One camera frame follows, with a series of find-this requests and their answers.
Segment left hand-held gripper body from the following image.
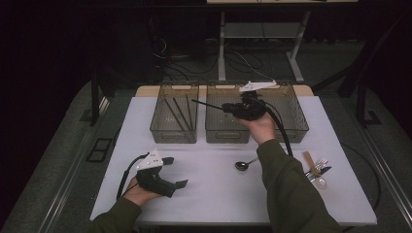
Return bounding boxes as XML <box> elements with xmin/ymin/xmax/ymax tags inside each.
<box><xmin>135</xmin><ymin>149</ymin><xmax>178</xmax><ymax>198</ymax></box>

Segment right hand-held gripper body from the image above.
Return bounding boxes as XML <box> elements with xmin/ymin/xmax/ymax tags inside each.
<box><xmin>237</xmin><ymin>80</ymin><xmax>278</xmax><ymax>121</ymax></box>

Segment grey translucent plastic bin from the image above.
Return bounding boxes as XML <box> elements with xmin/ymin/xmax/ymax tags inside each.
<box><xmin>251</xmin><ymin>81</ymin><xmax>310</xmax><ymax>144</ymax></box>
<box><xmin>150</xmin><ymin>83</ymin><xmax>199</xmax><ymax>145</ymax></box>
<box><xmin>204</xmin><ymin>82</ymin><xmax>253</xmax><ymax>145</ymax></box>

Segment black chopsticks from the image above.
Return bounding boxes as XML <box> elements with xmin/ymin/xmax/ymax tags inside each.
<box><xmin>164</xmin><ymin>97</ymin><xmax>187</xmax><ymax>132</ymax></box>

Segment brown wooden chopstick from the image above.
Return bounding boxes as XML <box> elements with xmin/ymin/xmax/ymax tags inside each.
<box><xmin>172</xmin><ymin>96</ymin><xmax>193</xmax><ymax>132</ymax></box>

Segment person's left hand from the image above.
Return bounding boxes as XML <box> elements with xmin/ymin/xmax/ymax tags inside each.
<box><xmin>122</xmin><ymin>176</ymin><xmax>163</xmax><ymax>207</ymax></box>

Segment person's right hand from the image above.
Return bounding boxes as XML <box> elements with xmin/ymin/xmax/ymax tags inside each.
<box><xmin>234</xmin><ymin>111</ymin><xmax>277</xmax><ymax>146</ymax></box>

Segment white table sheet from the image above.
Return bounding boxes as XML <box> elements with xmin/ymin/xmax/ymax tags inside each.
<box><xmin>89</xmin><ymin>95</ymin><xmax>378</xmax><ymax>226</ymax></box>

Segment black metal stand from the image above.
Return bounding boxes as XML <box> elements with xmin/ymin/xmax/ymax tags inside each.
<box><xmin>80</xmin><ymin>69</ymin><xmax>113</xmax><ymax>127</ymax></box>
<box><xmin>312</xmin><ymin>18</ymin><xmax>412</xmax><ymax>128</ymax></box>

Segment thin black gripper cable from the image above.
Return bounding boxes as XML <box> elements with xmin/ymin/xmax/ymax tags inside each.
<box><xmin>116</xmin><ymin>152</ymin><xmax>151</xmax><ymax>201</ymax></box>

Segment thick black gripper cable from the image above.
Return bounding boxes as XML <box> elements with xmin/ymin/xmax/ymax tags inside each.
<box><xmin>256</xmin><ymin>96</ymin><xmax>294</xmax><ymax>158</ymax></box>

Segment white metal desk frame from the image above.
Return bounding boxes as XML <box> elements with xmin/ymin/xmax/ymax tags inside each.
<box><xmin>207</xmin><ymin>0</ymin><xmax>359</xmax><ymax>84</ymax></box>

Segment tangle of black floor cables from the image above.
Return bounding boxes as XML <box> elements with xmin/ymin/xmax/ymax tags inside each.
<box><xmin>150</xmin><ymin>35</ymin><xmax>270</xmax><ymax>83</ymax></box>

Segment fork with wooden handle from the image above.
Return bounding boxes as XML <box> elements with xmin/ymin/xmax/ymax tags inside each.
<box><xmin>305</xmin><ymin>157</ymin><xmax>330</xmax><ymax>180</ymax></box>

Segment metal floor rail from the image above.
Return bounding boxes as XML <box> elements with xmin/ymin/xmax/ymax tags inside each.
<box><xmin>37</xmin><ymin>96</ymin><xmax>111</xmax><ymax>233</ymax></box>
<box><xmin>351</xmin><ymin>124</ymin><xmax>412</xmax><ymax>227</ymax></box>

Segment knife with wooden handle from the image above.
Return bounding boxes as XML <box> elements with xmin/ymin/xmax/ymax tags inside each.
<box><xmin>307</xmin><ymin>166</ymin><xmax>333</xmax><ymax>183</ymax></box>

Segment thin black floor cable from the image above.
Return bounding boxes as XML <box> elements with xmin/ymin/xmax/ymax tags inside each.
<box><xmin>339</xmin><ymin>142</ymin><xmax>383</xmax><ymax>213</ymax></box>

